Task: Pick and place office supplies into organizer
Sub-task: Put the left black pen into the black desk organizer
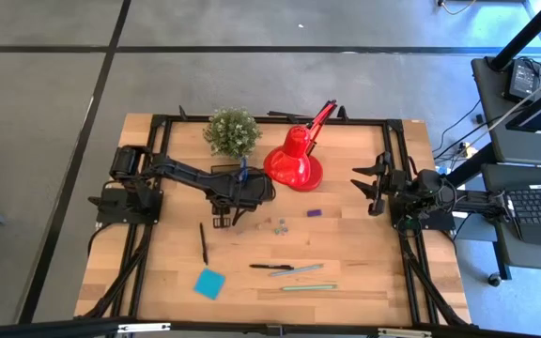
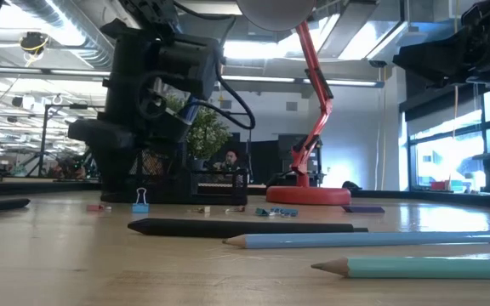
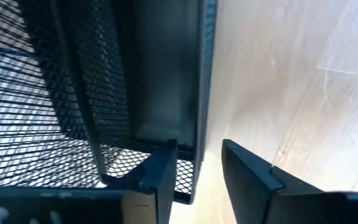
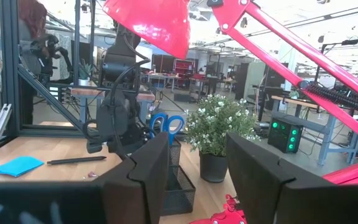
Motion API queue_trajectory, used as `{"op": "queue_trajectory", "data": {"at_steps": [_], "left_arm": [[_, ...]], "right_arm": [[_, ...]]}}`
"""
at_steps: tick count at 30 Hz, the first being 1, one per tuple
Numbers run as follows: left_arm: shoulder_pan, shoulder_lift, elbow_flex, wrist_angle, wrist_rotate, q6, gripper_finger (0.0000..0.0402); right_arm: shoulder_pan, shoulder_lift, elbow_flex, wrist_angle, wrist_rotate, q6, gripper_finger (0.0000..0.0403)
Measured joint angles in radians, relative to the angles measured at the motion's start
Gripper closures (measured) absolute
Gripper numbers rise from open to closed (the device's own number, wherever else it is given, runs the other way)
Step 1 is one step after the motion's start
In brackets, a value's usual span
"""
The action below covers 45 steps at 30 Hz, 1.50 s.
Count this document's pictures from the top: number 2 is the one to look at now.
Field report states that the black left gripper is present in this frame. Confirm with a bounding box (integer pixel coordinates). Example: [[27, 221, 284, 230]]
[[68, 19, 225, 201]]

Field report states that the large blue binder clip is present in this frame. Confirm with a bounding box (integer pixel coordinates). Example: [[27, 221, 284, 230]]
[[132, 187, 151, 214]]

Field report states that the black mesh desk organizer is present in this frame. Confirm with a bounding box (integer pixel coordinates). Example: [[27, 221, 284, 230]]
[[100, 148, 248, 206]]

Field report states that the purple sticky note pad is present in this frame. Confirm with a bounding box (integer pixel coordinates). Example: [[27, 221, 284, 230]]
[[341, 205, 386, 214]]

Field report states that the light blue pencil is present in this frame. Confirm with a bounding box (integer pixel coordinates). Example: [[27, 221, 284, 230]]
[[222, 229, 490, 250]]

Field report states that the person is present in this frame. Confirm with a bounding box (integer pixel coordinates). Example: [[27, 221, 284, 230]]
[[213, 149, 247, 173]]

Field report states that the black cabinet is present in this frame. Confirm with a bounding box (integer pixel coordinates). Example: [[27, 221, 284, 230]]
[[247, 132, 323, 187]]

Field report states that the red desk lamp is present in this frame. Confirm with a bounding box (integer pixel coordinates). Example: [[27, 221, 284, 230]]
[[236, 0, 352, 207]]

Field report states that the black background station frame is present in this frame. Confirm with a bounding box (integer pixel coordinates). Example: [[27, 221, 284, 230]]
[[39, 104, 106, 178]]

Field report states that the black ceiling camera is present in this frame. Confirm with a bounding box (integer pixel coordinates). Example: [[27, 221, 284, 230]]
[[19, 31, 51, 57]]

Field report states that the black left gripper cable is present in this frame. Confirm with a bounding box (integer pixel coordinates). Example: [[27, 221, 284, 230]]
[[185, 16, 257, 131]]

